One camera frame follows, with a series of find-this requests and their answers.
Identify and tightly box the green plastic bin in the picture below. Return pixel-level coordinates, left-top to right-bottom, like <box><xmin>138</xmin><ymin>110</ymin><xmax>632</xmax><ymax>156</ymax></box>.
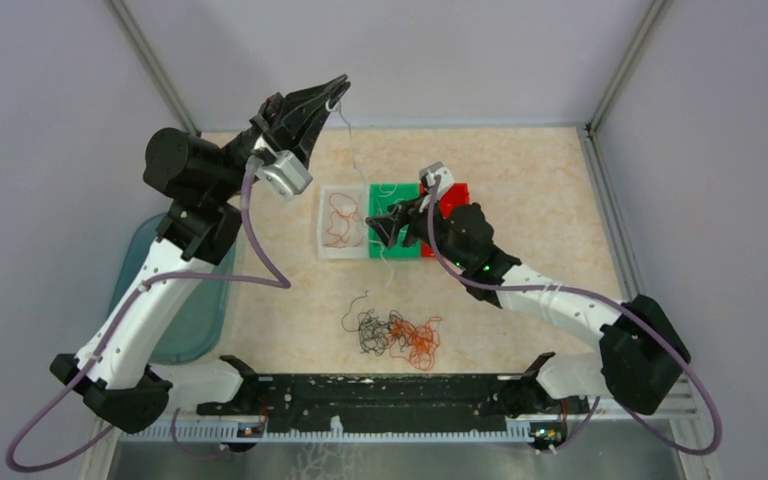
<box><xmin>368</xmin><ymin>183</ymin><xmax>420</xmax><ymax>260</ymax></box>

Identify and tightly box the red plastic bin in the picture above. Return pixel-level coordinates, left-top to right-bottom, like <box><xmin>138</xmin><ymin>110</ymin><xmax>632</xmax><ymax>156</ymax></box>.
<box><xmin>419</xmin><ymin>183</ymin><xmax>471</xmax><ymax>258</ymax></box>

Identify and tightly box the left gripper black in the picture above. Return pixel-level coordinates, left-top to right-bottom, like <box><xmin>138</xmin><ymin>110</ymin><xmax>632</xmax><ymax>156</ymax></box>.
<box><xmin>209</xmin><ymin>73</ymin><xmax>351</xmax><ymax>201</ymax></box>

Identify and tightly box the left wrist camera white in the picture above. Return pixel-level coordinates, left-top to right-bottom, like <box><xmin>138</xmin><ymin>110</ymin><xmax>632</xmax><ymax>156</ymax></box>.
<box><xmin>255</xmin><ymin>150</ymin><xmax>313</xmax><ymax>201</ymax></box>

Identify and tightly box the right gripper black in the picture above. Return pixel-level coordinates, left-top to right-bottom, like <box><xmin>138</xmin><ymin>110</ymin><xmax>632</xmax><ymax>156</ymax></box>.
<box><xmin>367</xmin><ymin>190</ymin><xmax>470</xmax><ymax>270</ymax></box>

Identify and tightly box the white slotted cable duct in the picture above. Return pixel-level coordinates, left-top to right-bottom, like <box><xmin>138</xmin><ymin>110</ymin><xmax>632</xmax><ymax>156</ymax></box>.
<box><xmin>119</xmin><ymin>416</ymin><xmax>535</xmax><ymax>444</ymax></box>

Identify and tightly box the orange cable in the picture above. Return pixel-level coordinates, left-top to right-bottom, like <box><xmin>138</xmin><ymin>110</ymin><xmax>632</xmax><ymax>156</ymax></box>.
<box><xmin>324</xmin><ymin>192</ymin><xmax>363</xmax><ymax>250</ymax></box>

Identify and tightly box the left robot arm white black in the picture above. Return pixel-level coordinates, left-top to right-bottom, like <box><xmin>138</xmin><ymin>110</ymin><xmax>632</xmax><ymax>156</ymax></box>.
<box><xmin>51</xmin><ymin>75</ymin><xmax>350</xmax><ymax>433</ymax></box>

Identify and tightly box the cable pile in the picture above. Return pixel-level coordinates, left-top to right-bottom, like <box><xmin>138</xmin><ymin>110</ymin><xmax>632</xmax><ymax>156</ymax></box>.
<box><xmin>340</xmin><ymin>290</ymin><xmax>444</xmax><ymax>372</ymax></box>

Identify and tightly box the teal plastic container lid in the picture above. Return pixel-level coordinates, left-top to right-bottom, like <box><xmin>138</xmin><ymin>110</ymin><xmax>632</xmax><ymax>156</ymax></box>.
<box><xmin>109</xmin><ymin>213</ymin><xmax>230</xmax><ymax>365</ymax></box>

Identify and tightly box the aluminium frame post left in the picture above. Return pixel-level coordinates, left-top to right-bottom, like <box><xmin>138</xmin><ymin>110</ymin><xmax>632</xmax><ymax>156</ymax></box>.
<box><xmin>105</xmin><ymin>0</ymin><xmax>202</xmax><ymax>136</ymax></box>

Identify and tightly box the aluminium frame post right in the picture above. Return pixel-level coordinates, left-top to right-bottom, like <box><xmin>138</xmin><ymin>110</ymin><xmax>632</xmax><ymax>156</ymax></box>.
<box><xmin>587</xmin><ymin>0</ymin><xmax>673</xmax><ymax>138</ymax></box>

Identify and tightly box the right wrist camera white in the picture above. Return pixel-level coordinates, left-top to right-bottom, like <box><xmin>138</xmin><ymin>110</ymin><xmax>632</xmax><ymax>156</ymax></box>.
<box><xmin>419</xmin><ymin>162</ymin><xmax>455</xmax><ymax>199</ymax></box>

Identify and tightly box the aluminium frame post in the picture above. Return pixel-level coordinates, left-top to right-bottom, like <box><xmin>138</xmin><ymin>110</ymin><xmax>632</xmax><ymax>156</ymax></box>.
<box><xmin>105</xmin><ymin>0</ymin><xmax>202</xmax><ymax>136</ymax></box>
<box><xmin>587</xmin><ymin>0</ymin><xmax>673</xmax><ymax>138</ymax></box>

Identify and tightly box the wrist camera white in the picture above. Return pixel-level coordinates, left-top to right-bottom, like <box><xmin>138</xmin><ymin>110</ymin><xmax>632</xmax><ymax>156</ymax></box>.
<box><xmin>419</xmin><ymin>162</ymin><xmax>455</xmax><ymax>199</ymax></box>
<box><xmin>255</xmin><ymin>150</ymin><xmax>313</xmax><ymax>201</ymax></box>

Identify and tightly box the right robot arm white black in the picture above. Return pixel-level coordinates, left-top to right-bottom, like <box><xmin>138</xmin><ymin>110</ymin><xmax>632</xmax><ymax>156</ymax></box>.
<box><xmin>365</xmin><ymin>199</ymin><xmax>691</xmax><ymax>415</ymax></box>

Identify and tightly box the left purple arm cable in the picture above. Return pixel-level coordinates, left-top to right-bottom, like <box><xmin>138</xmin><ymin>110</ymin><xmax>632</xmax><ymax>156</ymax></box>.
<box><xmin>4</xmin><ymin>155</ymin><xmax>293</xmax><ymax>474</ymax></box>

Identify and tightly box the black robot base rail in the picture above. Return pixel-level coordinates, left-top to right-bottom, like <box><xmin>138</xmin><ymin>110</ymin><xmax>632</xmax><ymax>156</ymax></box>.
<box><xmin>196</xmin><ymin>374</ymin><xmax>590</xmax><ymax>434</ymax></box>

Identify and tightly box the white plastic bin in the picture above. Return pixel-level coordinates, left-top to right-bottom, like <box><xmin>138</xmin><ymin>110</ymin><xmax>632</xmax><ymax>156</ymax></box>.
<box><xmin>316</xmin><ymin>185</ymin><xmax>369</xmax><ymax>260</ymax></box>

